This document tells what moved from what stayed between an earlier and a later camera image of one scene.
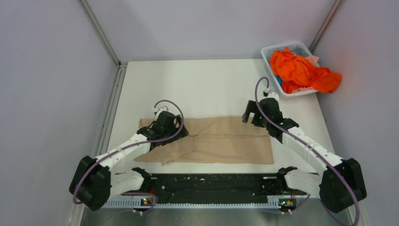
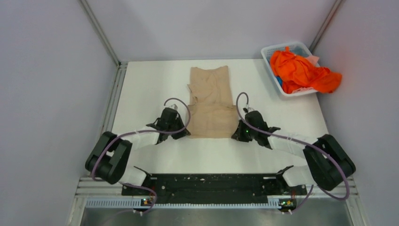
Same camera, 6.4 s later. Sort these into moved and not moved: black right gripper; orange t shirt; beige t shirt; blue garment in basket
Moved: black right gripper; beige t shirt
Not moved: blue garment in basket; orange t shirt
